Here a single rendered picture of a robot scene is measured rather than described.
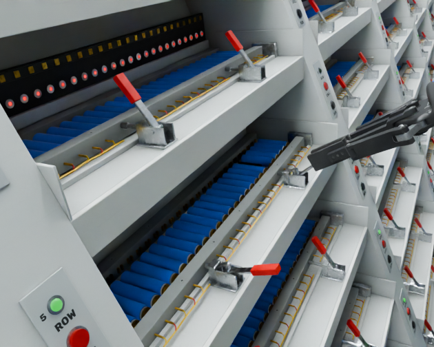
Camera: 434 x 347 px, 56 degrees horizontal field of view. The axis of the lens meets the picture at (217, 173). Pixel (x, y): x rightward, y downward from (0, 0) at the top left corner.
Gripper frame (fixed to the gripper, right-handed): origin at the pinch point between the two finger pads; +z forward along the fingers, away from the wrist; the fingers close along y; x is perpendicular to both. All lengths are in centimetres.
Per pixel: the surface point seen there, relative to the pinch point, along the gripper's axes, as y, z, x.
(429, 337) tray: 42, 22, -77
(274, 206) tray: -8.1, 9.5, -2.3
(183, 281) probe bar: -30.9, 10.5, 1.0
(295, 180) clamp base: -1.1, 7.6, -1.6
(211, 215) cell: -16.0, 14.7, 2.8
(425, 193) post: 88, 17, -53
